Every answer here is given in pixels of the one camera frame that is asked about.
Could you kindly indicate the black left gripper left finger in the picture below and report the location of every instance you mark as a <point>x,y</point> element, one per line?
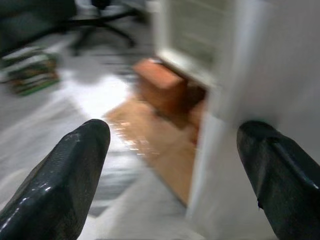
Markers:
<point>57,180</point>

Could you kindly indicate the red brick stack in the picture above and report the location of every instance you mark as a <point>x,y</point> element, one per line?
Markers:
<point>162,82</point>

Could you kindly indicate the dark leather sofa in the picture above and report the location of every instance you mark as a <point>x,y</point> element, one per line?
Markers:
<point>27,22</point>

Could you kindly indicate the green black Long Jack box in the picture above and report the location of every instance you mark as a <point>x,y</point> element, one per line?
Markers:
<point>30,72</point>

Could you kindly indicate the cardboard sheet with red print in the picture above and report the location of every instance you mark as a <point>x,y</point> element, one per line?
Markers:
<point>160,145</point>

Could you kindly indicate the white fridge door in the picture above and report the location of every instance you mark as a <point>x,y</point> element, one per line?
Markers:
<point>262,75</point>

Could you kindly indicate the black office chair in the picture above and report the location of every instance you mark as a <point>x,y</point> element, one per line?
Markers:
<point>105,25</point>

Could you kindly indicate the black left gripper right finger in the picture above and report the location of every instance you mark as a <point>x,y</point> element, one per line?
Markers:
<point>287,180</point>

